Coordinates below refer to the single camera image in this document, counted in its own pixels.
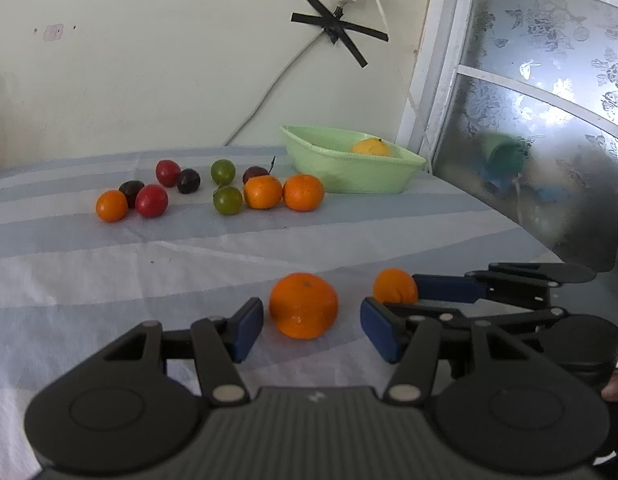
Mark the frosted glass window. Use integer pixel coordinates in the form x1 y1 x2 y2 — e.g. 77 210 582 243
395 0 618 271

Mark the dark red cherry with stem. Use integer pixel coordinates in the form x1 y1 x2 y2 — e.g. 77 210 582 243
242 156 277 186

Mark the red plum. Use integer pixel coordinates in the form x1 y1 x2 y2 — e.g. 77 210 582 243
155 159 181 187
135 184 169 219

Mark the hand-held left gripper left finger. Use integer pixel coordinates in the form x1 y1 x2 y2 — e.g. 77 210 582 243
96 297 264 407

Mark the black tape cross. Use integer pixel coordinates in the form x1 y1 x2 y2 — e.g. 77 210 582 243
290 0 390 68

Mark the small orange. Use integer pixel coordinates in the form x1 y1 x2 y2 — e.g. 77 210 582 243
373 268 419 306

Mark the thin white cable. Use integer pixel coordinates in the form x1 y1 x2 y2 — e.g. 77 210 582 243
369 0 435 173

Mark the yellow mango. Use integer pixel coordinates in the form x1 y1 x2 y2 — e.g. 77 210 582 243
350 137 393 157

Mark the striped blue white cloth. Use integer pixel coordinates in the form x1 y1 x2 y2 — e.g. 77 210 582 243
0 146 564 480

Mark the dark purple plum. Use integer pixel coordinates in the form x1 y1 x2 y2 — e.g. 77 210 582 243
118 180 146 209
177 168 201 195

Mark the grey power cable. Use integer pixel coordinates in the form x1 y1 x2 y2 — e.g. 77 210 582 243
223 5 346 147

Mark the light green plastic basket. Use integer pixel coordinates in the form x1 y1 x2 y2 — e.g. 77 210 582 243
280 124 427 195

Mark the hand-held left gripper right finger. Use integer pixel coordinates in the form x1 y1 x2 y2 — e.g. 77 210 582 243
360 297 534 408

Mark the large orange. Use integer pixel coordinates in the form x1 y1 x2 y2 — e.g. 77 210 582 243
269 272 340 340

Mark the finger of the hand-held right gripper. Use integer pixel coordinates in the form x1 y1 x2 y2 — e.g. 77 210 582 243
389 304 570 343
413 262 560 306

